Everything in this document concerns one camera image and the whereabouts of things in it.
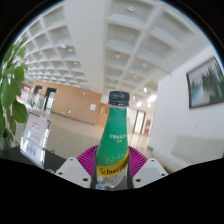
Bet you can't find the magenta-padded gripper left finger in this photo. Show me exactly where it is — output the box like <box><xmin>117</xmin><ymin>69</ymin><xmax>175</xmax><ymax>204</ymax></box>
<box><xmin>54</xmin><ymin>144</ymin><xmax>99</xmax><ymax>189</ymax></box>

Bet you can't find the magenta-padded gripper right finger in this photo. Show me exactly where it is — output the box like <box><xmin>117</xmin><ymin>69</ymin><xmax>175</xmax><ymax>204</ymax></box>
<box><xmin>127</xmin><ymin>145</ymin><xmax>169</xmax><ymax>189</ymax></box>

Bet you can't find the green drink bottle black cap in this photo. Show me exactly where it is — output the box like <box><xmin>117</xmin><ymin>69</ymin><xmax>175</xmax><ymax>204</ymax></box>
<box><xmin>95</xmin><ymin>90</ymin><xmax>131</xmax><ymax>189</ymax></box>

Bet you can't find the dark framed glass door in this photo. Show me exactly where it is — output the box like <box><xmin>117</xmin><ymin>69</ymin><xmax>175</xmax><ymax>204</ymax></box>
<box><xmin>133</xmin><ymin>110</ymin><xmax>147</xmax><ymax>135</ymax></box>

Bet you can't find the clear acrylic sign stand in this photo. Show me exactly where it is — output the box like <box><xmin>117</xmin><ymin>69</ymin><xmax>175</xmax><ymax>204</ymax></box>
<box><xmin>19</xmin><ymin>112</ymin><xmax>54</xmax><ymax>169</ymax></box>

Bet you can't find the green leafy potted plant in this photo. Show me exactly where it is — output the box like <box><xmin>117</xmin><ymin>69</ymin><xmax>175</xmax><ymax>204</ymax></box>
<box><xmin>0</xmin><ymin>35</ymin><xmax>29</xmax><ymax>151</ymax></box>

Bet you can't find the dark framed landscape painting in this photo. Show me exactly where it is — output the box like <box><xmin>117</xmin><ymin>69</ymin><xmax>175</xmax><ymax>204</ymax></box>
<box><xmin>185</xmin><ymin>56</ymin><xmax>224</xmax><ymax>109</ymax></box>

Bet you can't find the recessed ceiling lights group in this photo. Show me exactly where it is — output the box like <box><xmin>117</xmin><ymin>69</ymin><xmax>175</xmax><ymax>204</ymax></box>
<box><xmin>56</xmin><ymin>4</ymin><xmax>159</xmax><ymax>108</ymax></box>

